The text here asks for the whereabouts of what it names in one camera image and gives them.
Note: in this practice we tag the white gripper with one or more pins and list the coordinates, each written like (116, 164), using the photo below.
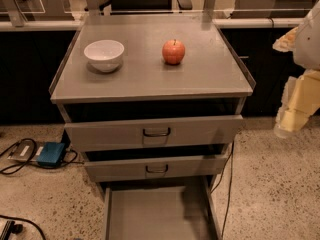
(309, 43)

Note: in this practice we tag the red apple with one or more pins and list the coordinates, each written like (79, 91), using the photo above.
(173, 51)

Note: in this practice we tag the grey top drawer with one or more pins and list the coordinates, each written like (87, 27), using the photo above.
(153, 133)

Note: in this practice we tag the grey middle drawer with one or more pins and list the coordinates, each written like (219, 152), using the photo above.
(155, 168)

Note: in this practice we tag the grey metal drawer cabinet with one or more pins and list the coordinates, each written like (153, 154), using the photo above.
(209, 81)

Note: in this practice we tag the grey open bottom drawer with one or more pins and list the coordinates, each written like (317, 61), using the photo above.
(181, 212)

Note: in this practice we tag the white ceramic bowl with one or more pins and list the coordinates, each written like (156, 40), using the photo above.
(105, 55)

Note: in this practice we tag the blue box on floor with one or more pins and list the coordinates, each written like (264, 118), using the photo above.
(50, 154)

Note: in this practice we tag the silver flat device on floor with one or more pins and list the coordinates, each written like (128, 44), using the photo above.
(26, 150)

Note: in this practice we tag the black device bottom left corner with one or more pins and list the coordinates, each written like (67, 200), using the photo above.
(11, 227)

